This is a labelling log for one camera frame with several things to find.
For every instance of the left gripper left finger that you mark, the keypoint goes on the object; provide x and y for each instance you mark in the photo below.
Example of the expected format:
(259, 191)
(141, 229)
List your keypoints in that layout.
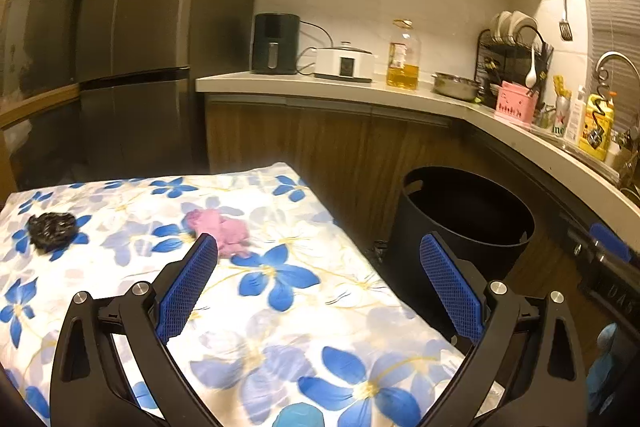
(179, 286)

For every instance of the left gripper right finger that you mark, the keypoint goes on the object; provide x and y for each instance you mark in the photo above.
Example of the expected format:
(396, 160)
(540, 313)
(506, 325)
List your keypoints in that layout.
(458, 285)

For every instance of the light pink plastic bag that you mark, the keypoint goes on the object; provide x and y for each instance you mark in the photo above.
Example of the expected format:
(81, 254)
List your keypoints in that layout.
(231, 235)

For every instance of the small black plastic bag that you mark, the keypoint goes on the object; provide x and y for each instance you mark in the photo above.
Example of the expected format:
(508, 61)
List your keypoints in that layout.
(51, 231)

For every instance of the blue plastic bag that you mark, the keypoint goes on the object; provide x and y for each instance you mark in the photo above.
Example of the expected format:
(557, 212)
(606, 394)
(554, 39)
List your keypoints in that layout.
(299, 415)

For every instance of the black trash bin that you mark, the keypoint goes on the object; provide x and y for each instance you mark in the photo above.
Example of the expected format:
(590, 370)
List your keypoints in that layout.
(480, 221)

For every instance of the floral blue white tablecloth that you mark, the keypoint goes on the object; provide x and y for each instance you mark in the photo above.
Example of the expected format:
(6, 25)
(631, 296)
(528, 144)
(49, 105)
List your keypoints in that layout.
(284, 323)

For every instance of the white spray bottle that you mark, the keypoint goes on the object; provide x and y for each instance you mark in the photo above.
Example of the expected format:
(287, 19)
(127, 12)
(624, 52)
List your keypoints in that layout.
(575, 121)

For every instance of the yellow detergent bottle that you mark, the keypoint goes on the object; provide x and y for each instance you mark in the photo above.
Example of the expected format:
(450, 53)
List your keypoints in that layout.
(595, 136)

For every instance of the wooden lower cabinet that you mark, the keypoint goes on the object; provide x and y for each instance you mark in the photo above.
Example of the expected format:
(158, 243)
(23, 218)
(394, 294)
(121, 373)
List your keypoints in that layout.
(355, 156)

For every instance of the pink utensil holder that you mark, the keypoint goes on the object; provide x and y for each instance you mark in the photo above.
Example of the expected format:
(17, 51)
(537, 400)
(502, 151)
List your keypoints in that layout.
(516, 102)

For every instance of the steel bowl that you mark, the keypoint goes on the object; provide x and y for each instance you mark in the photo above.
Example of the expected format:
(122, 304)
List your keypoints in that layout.
(460, 88)

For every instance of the white ladle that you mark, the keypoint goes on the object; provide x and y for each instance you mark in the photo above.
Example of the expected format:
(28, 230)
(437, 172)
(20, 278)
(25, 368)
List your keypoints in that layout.
(531, 77)

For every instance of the chrome sink faucet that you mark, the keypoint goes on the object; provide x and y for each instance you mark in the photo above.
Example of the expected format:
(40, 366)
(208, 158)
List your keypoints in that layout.
(614, 71)

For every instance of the cooking oil bottle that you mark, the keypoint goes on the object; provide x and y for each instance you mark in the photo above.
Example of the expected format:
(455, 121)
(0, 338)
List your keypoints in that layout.
(403, 61)

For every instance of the black dish rack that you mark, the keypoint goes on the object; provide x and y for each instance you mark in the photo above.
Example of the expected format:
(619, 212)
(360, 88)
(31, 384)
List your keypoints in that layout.
(503, 54)

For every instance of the hanging spatula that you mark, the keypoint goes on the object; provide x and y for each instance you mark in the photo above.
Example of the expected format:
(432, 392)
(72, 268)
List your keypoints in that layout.
(564, 24)

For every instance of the white rice cooker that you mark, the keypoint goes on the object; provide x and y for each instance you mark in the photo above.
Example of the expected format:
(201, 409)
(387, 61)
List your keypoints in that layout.
(344, 63)

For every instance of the black air fryer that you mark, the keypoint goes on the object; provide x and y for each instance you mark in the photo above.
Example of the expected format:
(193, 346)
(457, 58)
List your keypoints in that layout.
(275, 43)

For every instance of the dark steel refrigerator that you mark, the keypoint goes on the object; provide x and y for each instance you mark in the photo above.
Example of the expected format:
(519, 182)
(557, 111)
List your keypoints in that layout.
(136, 64)

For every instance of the wooden framed glass door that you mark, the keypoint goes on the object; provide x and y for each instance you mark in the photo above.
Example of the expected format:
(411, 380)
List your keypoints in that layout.
(38, 47)

